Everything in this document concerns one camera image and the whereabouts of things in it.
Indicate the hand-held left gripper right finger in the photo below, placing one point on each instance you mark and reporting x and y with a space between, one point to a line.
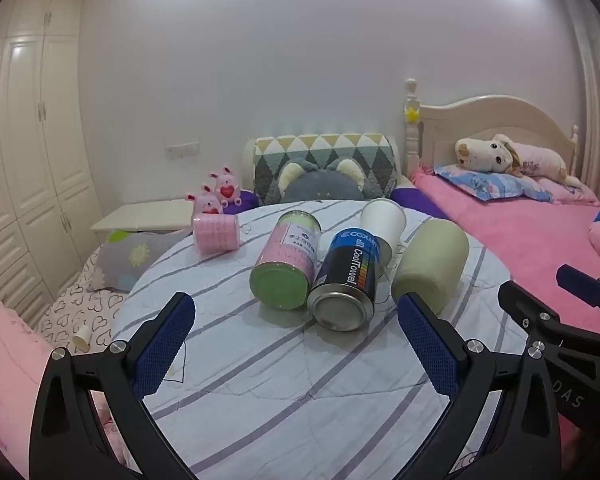
430 345

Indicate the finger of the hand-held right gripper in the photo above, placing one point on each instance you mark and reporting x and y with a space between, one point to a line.
522 306
580 282

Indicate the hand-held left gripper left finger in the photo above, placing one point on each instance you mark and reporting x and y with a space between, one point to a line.
162 347

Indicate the white paper cup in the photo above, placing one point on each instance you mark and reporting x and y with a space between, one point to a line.
382 220

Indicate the small paper cup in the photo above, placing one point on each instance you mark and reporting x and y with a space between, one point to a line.
82 336

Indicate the pink bed sheet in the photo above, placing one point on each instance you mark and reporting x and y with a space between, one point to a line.
520 240

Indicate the green thread roll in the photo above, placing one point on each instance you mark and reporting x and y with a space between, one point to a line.
430 260

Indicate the grey flower pillow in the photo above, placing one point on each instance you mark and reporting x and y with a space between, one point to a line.
125 260

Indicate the heart print sheet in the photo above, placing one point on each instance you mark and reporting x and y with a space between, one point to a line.
70 310

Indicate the blue and black can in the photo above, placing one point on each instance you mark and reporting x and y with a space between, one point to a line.
345 270

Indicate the pink thread roll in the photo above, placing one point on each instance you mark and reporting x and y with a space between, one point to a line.
215 232

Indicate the blue printed pillow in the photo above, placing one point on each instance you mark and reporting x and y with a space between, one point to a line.
480 182

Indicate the white bedside board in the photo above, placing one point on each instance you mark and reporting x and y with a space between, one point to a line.
145 215

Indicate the purple cushion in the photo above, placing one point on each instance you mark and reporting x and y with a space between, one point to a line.
245 202
412 197

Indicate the small pink bunny toy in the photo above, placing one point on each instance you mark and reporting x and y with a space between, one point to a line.
207 202

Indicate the plush dog toy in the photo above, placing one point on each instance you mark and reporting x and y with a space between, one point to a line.
485 152

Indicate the pink blanket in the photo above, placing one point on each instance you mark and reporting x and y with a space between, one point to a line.
5 360

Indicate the pink and green canister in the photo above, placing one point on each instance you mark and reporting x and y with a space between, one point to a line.
287 250

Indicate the large pink bunny toy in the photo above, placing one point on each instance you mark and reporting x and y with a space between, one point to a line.
226 187

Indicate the triangle patterned cushion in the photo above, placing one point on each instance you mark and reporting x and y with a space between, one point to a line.
375 160

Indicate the grey cat cushion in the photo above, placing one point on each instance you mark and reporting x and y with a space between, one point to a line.
320 185

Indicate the cream bed headboard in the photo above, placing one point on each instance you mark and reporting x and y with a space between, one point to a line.
480 115

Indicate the white curtain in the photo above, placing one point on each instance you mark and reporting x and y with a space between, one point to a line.
595 85

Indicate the cream wardrobe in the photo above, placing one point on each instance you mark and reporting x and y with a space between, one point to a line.
35 160

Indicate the white wall outlet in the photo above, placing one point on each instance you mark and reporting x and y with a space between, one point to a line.
182 150

